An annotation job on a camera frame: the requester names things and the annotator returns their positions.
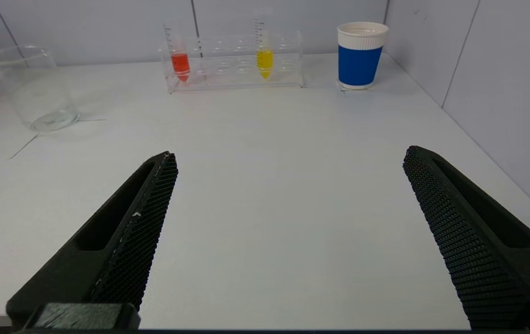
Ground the blue and white paper cup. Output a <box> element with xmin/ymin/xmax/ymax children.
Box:
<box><xmin>336</xmin><ymin>21</ymin><xmax>389</xmax><ymax>90</ymax></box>

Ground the clear glass beaker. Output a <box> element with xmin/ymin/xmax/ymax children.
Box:
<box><xmin>0</xmin><ymin>45</ymin><xmax>81</xmax><ymax>134</ymax></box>

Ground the test tube with yellow pigment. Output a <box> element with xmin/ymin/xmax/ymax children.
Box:
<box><xmin>253</xmin><ymin>6</ymin><xmax>275</xmax><ymax>80</ymax></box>

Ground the test tube with red pigment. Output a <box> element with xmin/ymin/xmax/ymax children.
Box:
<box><xmin>162</xmin><ymin>22</ymin><xmax>192</xmax><ymax>84</ymax></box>

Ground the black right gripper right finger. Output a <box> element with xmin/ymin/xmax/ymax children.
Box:
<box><xmin>402</xmin><ymin>145</ymin><xmax>530</xmax><ymax>330</ymax></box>

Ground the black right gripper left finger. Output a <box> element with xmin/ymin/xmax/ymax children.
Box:
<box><xmin>6</xmin><ymin>151</ymin><xmax>179</xmax><ymax>330</ymax></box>

